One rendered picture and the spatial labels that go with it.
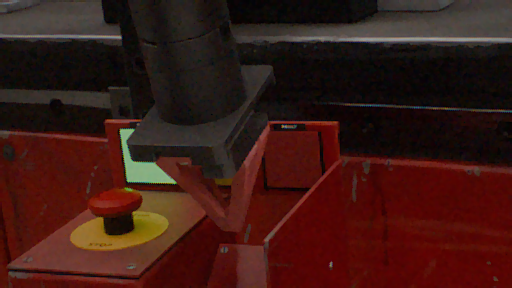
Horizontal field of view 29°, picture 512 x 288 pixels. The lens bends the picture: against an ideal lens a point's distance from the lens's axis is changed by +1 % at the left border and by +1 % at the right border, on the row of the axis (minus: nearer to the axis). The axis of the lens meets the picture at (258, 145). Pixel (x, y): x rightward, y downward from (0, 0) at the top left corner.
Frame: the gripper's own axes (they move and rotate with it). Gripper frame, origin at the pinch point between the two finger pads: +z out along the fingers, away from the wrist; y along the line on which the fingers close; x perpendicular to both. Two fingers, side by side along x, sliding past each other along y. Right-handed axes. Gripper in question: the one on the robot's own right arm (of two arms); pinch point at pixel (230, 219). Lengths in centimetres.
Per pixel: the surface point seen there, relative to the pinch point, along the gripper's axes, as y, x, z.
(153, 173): 9.7, 11.1, 3.1
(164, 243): -0.3, 5.4, 2.2
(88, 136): 27.5, 28.9, 10.8
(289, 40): 25.8, 3.7, -0.8
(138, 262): -3.5, 5.7, 1.4
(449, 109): 22.3, -10.7, 4.2
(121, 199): 1.2, 8.8, -0.4
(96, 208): 0.2, 10.4, -0.3
